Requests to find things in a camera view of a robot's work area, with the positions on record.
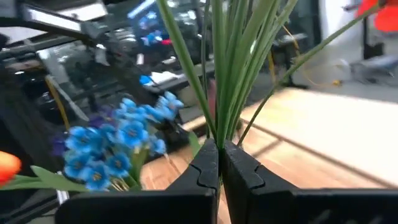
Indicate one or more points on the red artificial flower bunch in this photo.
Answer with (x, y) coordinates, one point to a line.
(224, 77)

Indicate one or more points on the blue artificial flower bunch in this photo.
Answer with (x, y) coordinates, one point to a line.
(130, 133)

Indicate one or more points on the orange artificial tulip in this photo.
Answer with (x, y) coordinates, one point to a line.
(7, 165)

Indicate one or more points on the black computer monitor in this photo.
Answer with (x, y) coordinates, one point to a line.
(147, 26)

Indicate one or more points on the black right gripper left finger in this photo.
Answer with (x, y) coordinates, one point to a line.
(140, 207)

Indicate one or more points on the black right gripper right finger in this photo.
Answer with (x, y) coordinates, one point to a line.
(295, 207)

